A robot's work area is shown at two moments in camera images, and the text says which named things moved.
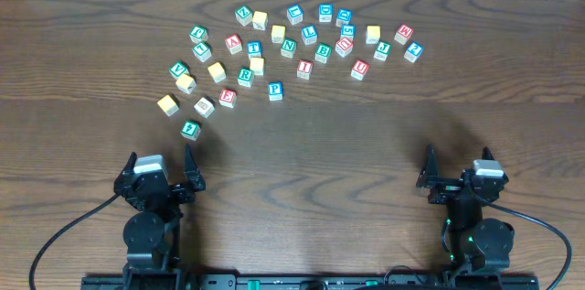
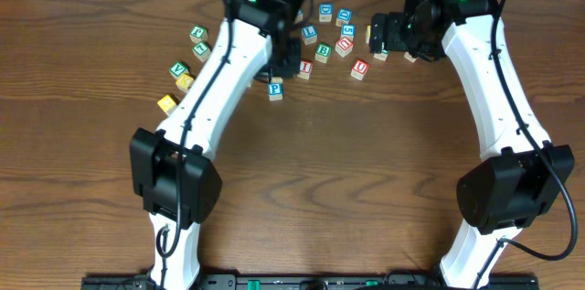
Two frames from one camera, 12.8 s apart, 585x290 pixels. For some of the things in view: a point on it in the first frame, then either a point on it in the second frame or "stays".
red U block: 359,69 stays
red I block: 303,69 stays
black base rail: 311,282 stays
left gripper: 160,188 to 289,59
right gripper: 455,187 to 377,33
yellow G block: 168,105 stays
